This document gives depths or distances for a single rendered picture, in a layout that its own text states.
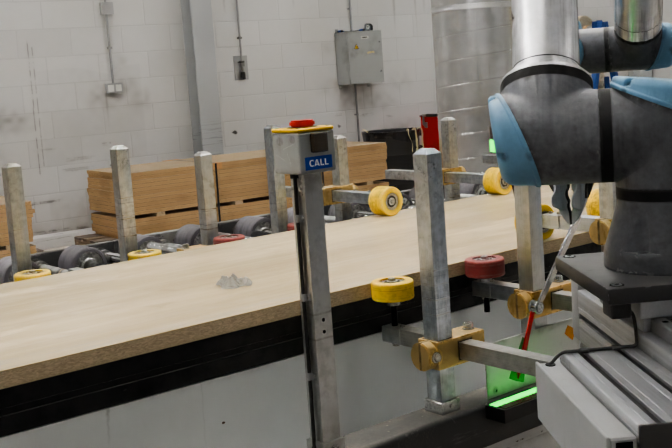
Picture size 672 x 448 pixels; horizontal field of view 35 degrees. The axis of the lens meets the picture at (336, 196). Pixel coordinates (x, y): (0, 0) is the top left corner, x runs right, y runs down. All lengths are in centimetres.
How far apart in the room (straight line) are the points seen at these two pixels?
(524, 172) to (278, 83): 875
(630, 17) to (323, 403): 77
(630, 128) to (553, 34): 17
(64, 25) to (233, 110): 172
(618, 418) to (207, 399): 91
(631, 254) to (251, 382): 81
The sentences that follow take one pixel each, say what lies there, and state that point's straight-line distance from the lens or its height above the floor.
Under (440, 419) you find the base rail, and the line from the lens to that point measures 186.
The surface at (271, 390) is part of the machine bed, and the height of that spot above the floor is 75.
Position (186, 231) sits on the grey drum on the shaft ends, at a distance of 332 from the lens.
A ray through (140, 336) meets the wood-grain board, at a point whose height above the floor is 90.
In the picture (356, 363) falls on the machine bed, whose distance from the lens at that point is 202.
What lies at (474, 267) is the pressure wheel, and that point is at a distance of 213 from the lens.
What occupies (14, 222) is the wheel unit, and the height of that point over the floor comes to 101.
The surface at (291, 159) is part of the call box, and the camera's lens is 162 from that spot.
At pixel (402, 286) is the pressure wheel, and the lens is 196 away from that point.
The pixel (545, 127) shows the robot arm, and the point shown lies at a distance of 129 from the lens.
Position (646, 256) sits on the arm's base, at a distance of 130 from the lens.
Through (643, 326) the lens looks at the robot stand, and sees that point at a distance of 129.
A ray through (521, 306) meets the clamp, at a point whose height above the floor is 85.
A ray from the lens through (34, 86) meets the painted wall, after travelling 906.
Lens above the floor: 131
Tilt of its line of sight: 7 degrees down
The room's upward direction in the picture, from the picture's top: 4 degrees counter-clockwise
